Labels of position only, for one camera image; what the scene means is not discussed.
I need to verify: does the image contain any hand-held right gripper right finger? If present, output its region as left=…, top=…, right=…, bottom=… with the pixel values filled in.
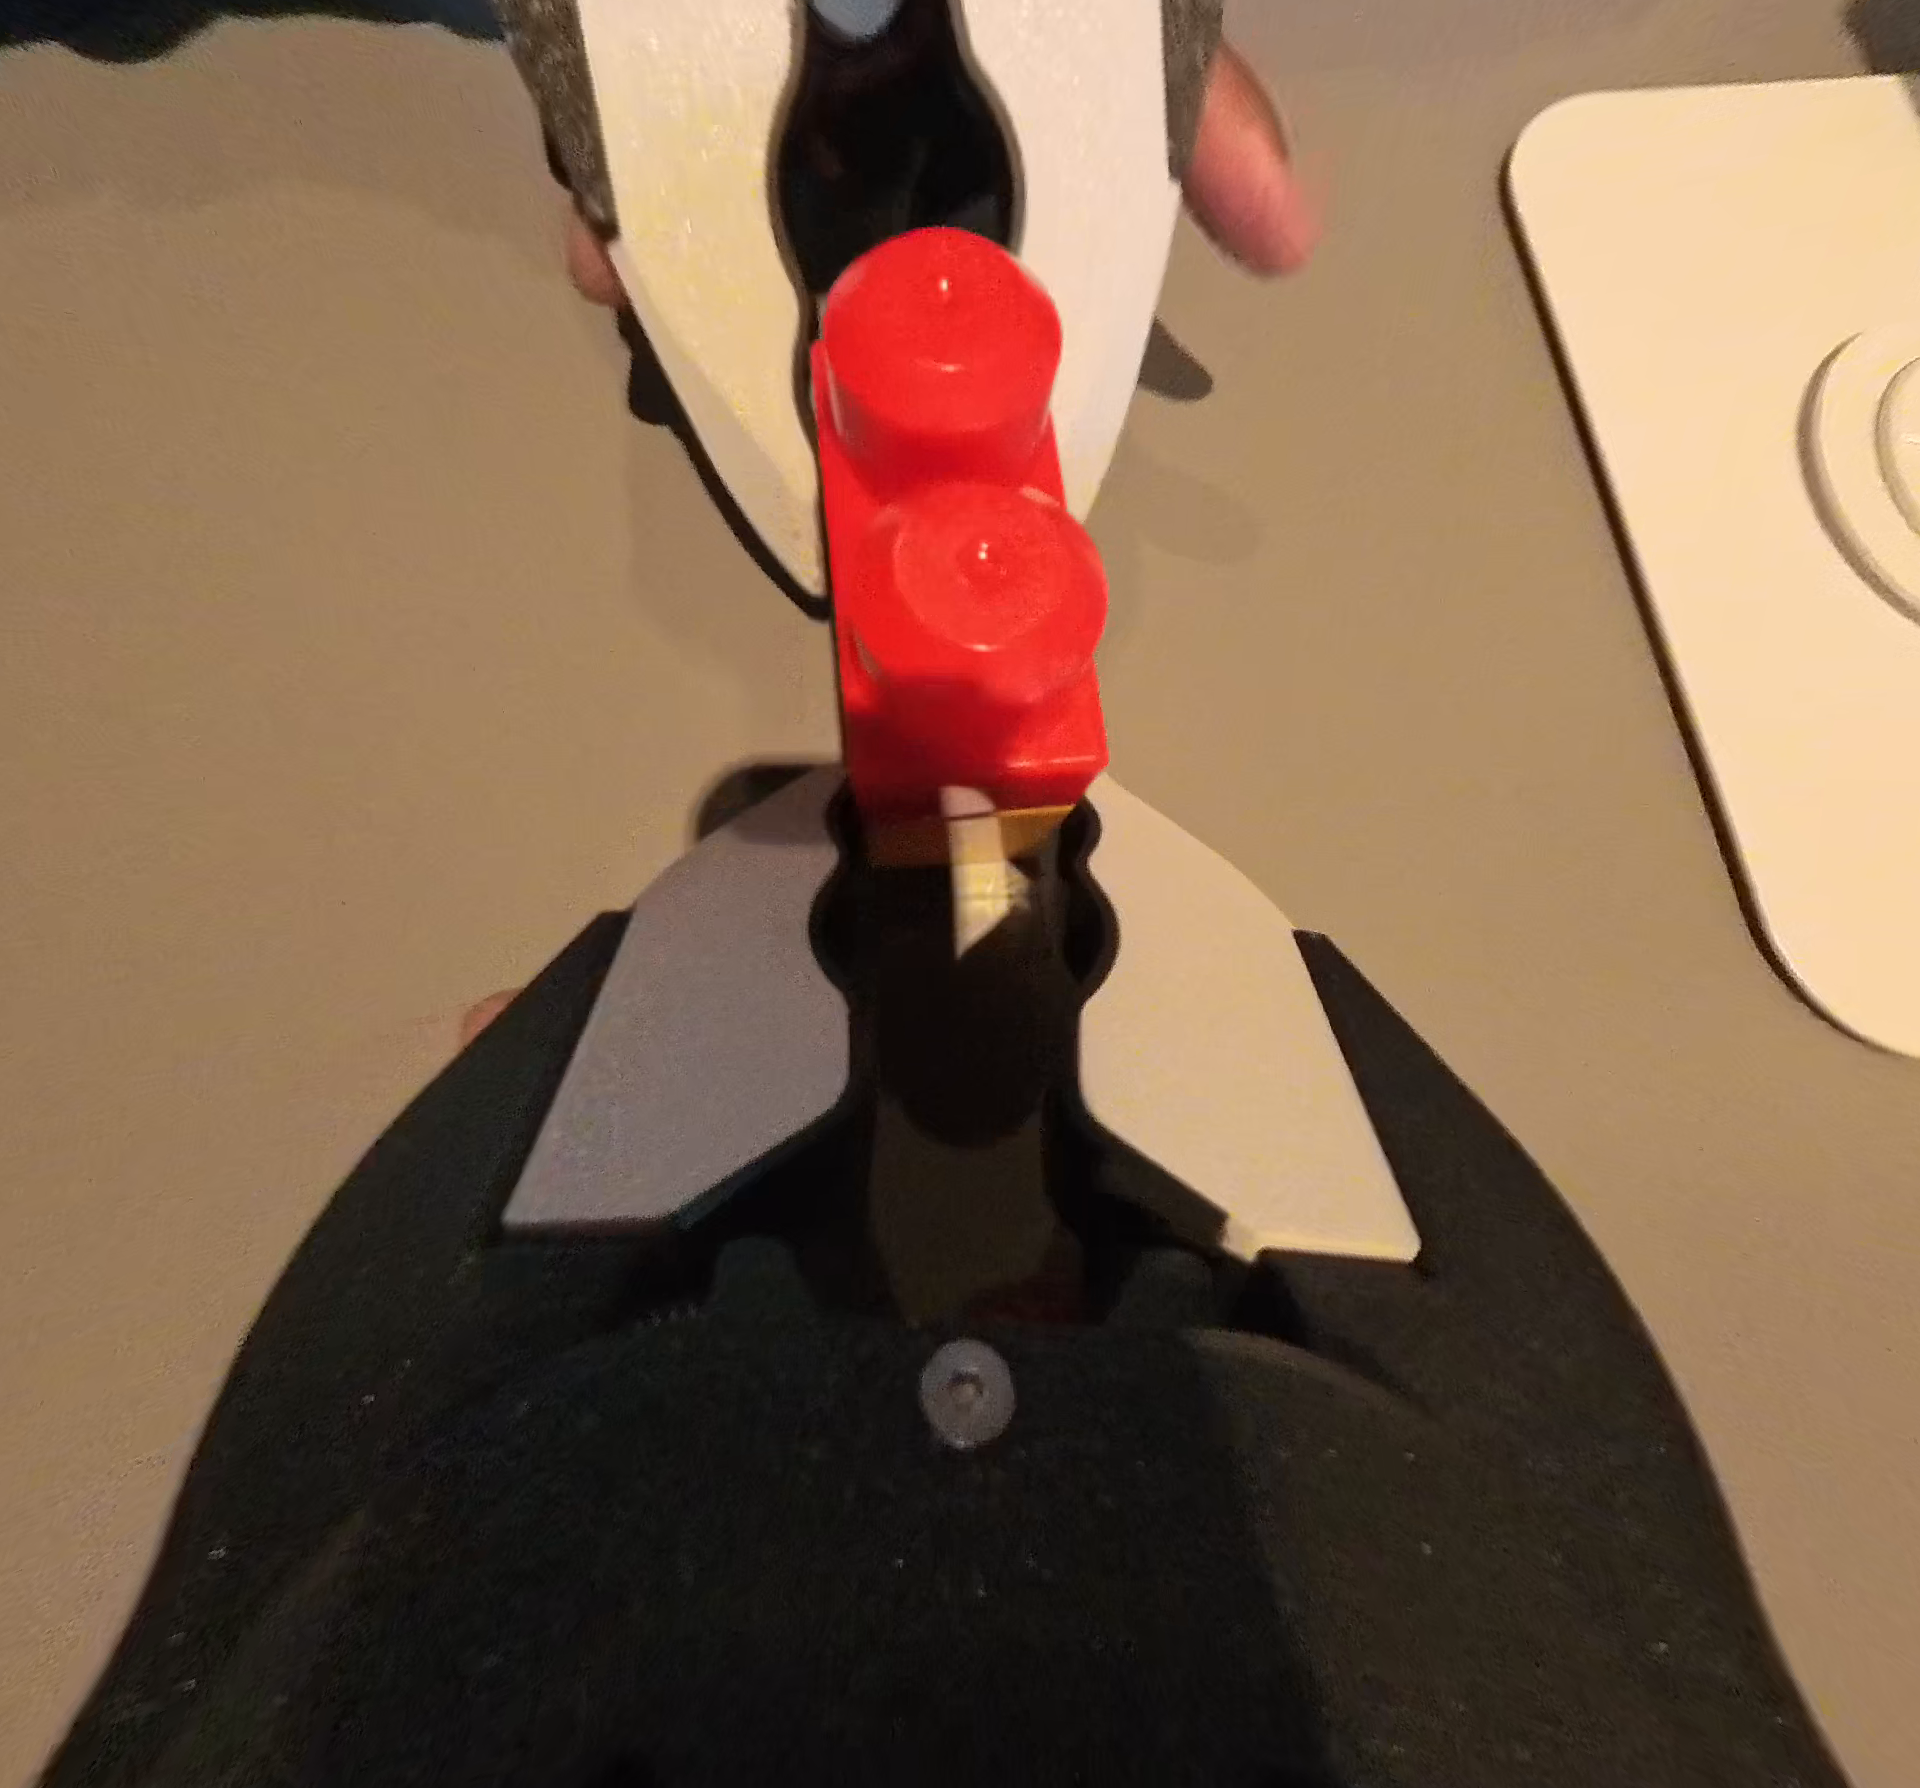
left=1067, top=774, right=1422, bottom=1266

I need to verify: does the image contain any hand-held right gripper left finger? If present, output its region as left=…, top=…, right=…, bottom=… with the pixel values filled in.
left=502, top=774, right=858, bottom=1236

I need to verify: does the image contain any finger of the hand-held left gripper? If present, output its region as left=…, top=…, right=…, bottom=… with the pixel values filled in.
left=946, top=0, right=1191, bottom=518
left=552, top=0, right=836, bottom=607

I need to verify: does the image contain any yellow single-stud mega block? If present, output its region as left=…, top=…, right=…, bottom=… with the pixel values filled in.
left=866, top=805, right=1074, bottom=870

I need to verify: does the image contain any red two-stud mega block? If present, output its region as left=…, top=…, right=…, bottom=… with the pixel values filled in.
left=810, top=229, right=1111, bottom=826

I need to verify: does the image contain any person's left hand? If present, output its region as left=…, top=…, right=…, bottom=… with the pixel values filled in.
left=566, top=39, right=1324, bottom=309

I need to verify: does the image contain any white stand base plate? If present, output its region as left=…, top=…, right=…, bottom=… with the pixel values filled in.
left=1504, top=79, right=1920, bottom=1060

